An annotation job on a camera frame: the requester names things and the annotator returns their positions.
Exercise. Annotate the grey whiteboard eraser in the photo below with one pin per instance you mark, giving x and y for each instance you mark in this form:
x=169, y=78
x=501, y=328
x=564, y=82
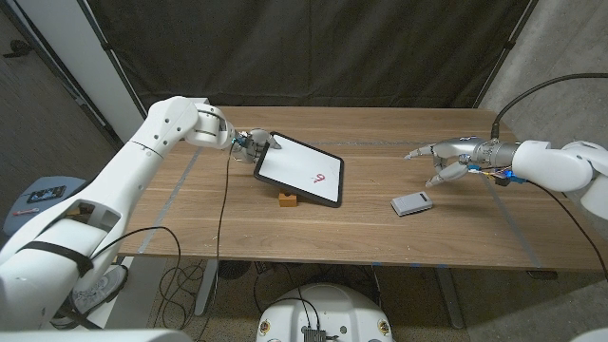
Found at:
x=411, y=203

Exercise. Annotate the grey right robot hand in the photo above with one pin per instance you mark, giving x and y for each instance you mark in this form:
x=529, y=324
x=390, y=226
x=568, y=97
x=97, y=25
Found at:
x=461, y=152

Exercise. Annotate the grey electronics box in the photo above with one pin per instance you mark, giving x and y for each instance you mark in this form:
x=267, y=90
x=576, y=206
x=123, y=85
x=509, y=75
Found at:
x=314, y=335

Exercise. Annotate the white table leg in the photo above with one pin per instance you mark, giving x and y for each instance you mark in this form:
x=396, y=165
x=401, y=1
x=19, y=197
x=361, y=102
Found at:
x=206, y=290

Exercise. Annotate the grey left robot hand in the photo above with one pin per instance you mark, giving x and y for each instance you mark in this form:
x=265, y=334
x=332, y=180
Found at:
x=252, y=145

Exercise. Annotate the blue-grey stool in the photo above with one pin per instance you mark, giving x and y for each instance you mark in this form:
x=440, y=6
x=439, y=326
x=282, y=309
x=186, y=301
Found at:
x=47, y=221

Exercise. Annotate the white robot torso base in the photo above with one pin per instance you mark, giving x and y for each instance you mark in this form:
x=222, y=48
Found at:
x=332, y=309

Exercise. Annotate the black phone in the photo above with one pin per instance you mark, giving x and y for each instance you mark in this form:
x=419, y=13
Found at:
x=46, y=194

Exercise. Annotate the black backdrop curtain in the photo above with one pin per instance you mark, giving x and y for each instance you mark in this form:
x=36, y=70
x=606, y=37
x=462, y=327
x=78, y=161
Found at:
x=309, y=47

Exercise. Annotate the black backdrop stand pole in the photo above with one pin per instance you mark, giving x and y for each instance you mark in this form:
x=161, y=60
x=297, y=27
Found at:
x=114, y=62
x=508, y=45

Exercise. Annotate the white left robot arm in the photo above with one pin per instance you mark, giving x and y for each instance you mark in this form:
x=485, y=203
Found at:
x=119, y=180

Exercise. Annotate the black round floor object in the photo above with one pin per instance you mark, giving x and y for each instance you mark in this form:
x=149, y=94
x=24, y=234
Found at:
x=235, y=270

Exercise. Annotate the small black-framed whiteboard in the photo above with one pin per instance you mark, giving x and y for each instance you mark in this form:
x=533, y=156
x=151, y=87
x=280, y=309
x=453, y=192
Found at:
x=299, y=166

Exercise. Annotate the grey table leg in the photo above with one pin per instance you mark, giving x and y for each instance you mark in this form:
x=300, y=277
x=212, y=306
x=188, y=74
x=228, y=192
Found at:
x=449, y=299

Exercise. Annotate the grey sneaker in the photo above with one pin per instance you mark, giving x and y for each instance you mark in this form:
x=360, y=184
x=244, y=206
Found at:
x=111, y=285

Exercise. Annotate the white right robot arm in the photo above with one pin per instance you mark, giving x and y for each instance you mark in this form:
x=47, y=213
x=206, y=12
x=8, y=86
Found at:
x=551, y=166

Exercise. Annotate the red pen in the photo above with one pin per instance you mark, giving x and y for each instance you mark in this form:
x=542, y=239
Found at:
x=24, y=212

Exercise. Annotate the small wooden block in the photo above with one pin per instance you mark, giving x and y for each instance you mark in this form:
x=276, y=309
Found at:
x=287, y=199

